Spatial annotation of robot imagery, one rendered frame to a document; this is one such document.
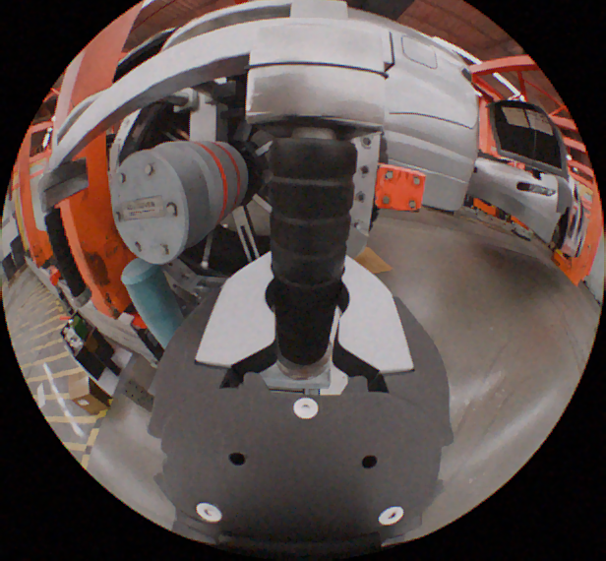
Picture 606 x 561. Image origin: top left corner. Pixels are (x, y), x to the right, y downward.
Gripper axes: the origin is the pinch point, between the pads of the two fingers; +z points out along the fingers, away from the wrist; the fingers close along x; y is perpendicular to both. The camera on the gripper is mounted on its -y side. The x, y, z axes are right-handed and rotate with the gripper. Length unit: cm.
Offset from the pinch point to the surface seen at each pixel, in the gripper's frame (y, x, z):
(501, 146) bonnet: -103, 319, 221
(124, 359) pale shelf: 38, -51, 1
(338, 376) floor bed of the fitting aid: 75, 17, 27
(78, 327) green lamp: 18, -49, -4
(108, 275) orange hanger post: 18, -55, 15
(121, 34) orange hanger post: -59, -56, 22
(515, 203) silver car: -11, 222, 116
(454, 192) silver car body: -1, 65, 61
